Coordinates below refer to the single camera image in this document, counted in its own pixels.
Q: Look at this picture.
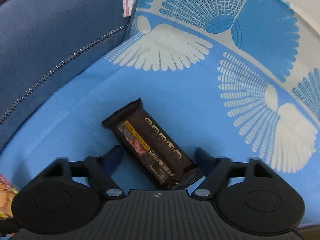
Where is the blue fabric sofa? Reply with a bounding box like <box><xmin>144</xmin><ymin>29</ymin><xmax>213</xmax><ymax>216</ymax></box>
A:
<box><xmin>1</xmin><ymin>0</ymin><xmax>131</xmax><ymax>148</ymax></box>

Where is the blue fan pattern cloth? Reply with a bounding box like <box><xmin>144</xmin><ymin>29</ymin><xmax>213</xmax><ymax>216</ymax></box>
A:
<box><xmin>1</xmin><ymin>0</ymin><xmax>319</xmax><ymax>226</ymax></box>

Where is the black chocolate bar wrapper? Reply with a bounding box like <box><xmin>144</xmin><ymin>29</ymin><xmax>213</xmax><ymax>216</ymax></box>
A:
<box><xmin>102</xmin><ymin>99</ymin><xmax>203</xmax><ymax>190</ymax></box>

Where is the clear bag of crackers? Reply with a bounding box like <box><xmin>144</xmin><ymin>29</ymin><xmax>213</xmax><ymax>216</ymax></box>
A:
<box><xmin>0</xmin><ymin>175</ymin><xmax>18</xmax><ymax>219</ymax></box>

